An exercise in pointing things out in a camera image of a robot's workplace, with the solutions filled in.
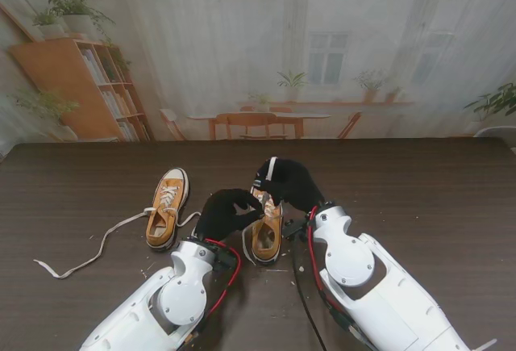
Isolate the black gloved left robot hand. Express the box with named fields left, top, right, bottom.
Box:
left=193, top=188, right=264, bottom=243

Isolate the black cable on table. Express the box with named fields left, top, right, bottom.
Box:
left=292, top=241, right=327, bottom=351

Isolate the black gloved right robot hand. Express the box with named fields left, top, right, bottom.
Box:
left=250, top=157, right=326, bottom=213

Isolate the red cable on left arm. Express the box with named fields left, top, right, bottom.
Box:
left=203, top=237, right=243, bottom=320

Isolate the yellow canvas sneaker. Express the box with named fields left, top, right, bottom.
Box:
left=144, top=167, right=190, bottom=253
left=249, top=187, right=285, bottom=266

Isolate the printed room scene backdrop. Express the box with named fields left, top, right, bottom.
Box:
left=0, top=0, right=516, bottom=142

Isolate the red cable on right arm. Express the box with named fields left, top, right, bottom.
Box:
left=306, top=205, right=338, bottom=315

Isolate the red cable on arm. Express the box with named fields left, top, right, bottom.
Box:
left=203, top=237, right=243, bottom=320
left=306, top=205, right=338, bottom=315

